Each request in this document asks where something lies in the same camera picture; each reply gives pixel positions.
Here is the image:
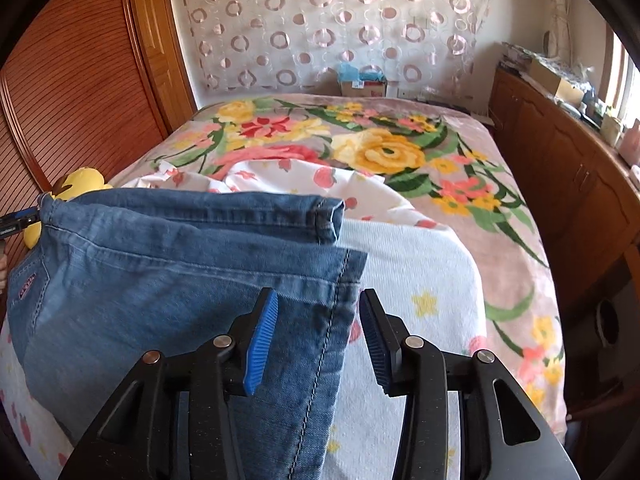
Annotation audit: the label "pale blue star print blanket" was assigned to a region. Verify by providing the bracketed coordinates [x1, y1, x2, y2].
[327, 217, 488, 480]

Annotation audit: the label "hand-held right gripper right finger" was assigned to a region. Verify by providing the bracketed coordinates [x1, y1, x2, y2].
[357, 287, 583, 480]

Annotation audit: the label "floral blanket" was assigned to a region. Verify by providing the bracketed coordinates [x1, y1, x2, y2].
[107, 92, 568, 441]

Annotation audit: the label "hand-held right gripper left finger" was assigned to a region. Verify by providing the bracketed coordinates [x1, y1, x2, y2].
[57, 287, 281, 480]

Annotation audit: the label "plain cardboard box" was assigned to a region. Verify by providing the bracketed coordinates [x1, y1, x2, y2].
[529, 56, 584, 104]

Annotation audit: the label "cardboard box with blue contents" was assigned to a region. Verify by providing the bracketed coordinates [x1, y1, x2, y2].
[337, 62, 388, 98]

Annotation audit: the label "circle pattern curtain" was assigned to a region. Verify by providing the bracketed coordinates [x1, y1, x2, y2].
[167, 0, 496, 116]

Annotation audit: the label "yellow plush toy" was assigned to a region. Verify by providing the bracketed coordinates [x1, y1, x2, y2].
[25, 167, 113, 251]

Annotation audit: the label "white strawberry print sheet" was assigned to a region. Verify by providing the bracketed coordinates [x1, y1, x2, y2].
[0, 157, 453, 468]

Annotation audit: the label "pink bottle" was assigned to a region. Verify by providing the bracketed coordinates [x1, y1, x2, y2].
[621, 119, 640, 155]

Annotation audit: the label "window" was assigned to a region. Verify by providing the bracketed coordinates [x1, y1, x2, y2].
[604, 25, 640, 128]

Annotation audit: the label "wooden side cabinet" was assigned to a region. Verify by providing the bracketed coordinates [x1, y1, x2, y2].
[487, 67, 640, 411]

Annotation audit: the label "blue denim pants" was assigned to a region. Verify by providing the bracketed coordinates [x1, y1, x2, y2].
[6, 191, 368, 480]

